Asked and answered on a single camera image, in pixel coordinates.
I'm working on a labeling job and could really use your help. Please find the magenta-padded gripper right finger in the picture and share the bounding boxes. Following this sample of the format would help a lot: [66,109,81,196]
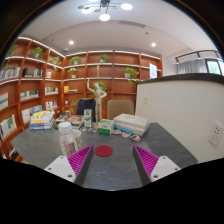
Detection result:
[132,144,182,187]

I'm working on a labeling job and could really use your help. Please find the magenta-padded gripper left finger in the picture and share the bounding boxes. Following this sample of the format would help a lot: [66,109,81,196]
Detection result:
[43,144,95,188]

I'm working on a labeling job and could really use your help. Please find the clear plastic drink bottle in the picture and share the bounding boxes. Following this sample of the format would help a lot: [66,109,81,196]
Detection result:
[58,121,80,158]

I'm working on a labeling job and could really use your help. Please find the blue orange round badge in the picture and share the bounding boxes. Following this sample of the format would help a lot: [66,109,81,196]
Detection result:
[129,134,142,142]

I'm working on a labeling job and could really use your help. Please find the flat round red coaster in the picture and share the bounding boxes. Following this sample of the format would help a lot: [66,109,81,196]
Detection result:
[94,144,114,158]

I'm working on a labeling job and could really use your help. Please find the stack of dark books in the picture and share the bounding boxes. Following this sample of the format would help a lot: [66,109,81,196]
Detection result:
[54,114,85,130]

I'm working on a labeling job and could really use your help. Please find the stack of colourful books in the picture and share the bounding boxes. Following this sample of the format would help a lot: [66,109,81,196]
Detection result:
[28,110,56,131]

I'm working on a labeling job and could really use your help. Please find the tall green white carton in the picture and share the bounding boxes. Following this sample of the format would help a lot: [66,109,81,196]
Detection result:
[83,108,93,128]

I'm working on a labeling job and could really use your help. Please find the green and white box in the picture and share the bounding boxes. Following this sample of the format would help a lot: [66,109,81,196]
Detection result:
[97,118,115,136]

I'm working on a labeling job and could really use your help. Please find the dark blue chair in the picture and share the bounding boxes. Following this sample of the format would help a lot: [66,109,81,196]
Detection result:
[75,97,98,118]

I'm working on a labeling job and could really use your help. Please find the tan upholstered chair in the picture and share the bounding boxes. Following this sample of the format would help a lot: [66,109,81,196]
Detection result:
[106,99,135,121]

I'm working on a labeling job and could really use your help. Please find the wooden artist mannequin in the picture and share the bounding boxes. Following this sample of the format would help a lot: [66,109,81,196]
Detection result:
[86,78,108,129]

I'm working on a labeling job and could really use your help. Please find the wooden shelf unit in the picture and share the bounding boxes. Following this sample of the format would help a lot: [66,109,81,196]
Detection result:
[0,35,164,161]

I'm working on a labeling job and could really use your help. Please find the grey curtain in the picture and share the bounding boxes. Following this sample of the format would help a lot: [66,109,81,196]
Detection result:
[175,58,209,75]

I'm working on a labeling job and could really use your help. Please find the branched ceiling lamp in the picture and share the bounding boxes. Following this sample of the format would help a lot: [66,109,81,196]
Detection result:
[77,0,134,22]

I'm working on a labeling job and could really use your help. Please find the white wall socket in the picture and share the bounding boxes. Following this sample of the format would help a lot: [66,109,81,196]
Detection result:
[208,121,224,148]

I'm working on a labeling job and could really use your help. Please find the black track light rail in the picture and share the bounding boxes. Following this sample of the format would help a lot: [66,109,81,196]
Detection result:
[174,49,221,64]

